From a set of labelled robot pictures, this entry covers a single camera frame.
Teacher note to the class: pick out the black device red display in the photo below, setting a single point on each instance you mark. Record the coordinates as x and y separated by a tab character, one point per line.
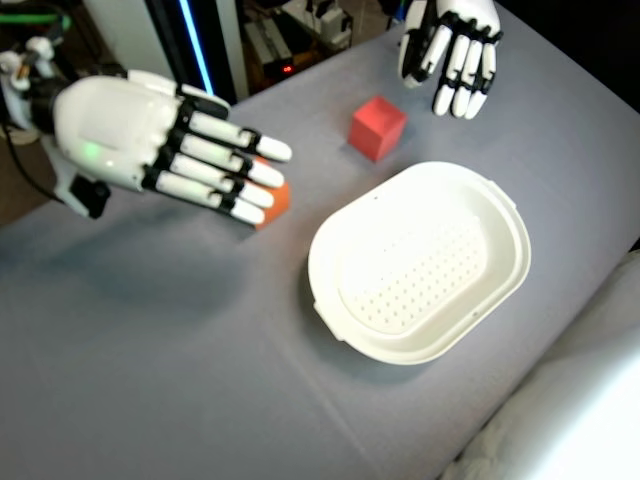
287	67

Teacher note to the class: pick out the black wrist camera white mount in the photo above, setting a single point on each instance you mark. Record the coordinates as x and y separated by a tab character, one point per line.
82	192

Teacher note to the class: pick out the white padded cover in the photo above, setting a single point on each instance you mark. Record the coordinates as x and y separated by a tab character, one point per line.
575	390

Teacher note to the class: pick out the red cube block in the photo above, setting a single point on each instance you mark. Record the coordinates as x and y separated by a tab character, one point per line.
377	125

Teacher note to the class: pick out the orange block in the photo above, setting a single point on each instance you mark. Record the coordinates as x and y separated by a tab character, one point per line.
280	205

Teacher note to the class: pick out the white perforated strainer basket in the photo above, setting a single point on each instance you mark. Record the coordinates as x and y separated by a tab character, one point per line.
415	255

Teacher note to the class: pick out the white outer basin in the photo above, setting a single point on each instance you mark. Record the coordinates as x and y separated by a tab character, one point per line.
522	260

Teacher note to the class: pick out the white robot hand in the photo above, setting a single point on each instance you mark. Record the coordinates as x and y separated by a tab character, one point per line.
450	15
105	125

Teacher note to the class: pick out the white tower blue light strip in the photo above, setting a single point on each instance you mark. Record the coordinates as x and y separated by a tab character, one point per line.
150	30

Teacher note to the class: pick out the grey table cloth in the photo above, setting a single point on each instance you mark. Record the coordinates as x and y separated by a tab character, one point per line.
150	350

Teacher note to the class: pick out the grey electronics box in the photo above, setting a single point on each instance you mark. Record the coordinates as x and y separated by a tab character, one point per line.
267	37

